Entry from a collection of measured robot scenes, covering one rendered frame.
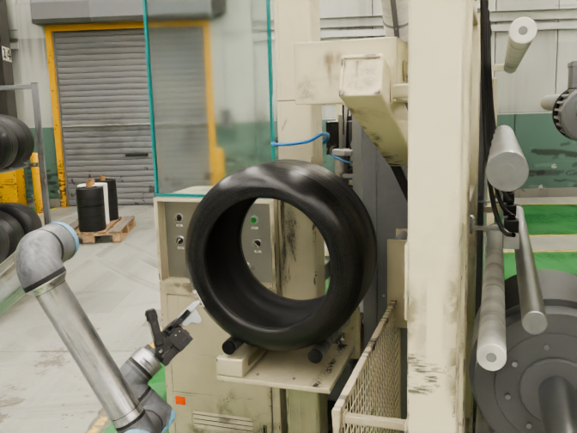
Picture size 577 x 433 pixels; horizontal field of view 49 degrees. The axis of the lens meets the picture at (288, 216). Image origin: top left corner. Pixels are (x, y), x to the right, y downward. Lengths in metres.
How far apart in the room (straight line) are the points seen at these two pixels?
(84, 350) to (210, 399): 1.24
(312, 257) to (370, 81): 0.98
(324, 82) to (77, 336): 0.91
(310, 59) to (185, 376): 1.79
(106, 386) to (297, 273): 0.81
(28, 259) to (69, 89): 10.07
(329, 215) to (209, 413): 1.43
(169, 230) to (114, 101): 8.75
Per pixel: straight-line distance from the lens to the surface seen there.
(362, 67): 1.40
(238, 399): 2.87
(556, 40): 11.59
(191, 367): 2.90
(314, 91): 1.52
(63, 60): 11.81
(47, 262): 1.75
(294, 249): 2.24
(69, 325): 1.76
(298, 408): 2.45
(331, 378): 2.02
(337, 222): 1.79
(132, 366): 1.94
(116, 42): 11.50
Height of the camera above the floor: 1.64
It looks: 10 degrees down
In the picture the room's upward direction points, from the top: 2 degrees counter-clockwise
